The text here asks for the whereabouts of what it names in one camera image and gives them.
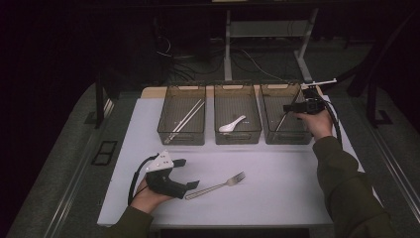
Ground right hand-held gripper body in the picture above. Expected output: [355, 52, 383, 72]
[291, 77, 338, 116]

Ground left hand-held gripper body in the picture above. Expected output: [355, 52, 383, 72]
[145, 150, 190, 200]

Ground transparent grey plastic bin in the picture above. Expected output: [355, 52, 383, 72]
[157, 83, 207, 147]
[260, 81, 318, 146]
[213, 82, 263, 146]

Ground silver metal knife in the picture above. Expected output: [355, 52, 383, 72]
[275, 110, 292, 133]

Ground silver metal fork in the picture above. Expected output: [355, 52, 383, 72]
[183, 171, 247, 201]

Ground white ceramic spoon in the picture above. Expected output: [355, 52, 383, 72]
[218, 114, 248, 134]

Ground person's right hand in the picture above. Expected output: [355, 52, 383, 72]
[292, 108, 335, 143]

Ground person's left hand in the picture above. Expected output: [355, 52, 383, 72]
[130, 178, 174, 215]

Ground black metal stand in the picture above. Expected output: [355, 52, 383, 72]
[366, 82, 394, 129]

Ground white table cover sheet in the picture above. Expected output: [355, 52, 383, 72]
[97, 94, 366, 227]

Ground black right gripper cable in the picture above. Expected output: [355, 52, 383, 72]
[310, 88, 345, 150]

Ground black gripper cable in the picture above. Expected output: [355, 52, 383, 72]
[127, 153, 160, 206]
[310, 88, 345, 150]

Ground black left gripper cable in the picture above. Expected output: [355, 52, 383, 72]
[127, 153, 160, 206]

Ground white floor cable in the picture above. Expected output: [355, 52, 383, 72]
[241, 49, 285, 82]

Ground white metal desk frame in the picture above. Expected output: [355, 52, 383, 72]
[223, 8, 320, 83]

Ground black floor cables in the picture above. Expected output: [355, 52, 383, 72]
[155, 16, 226, 82]

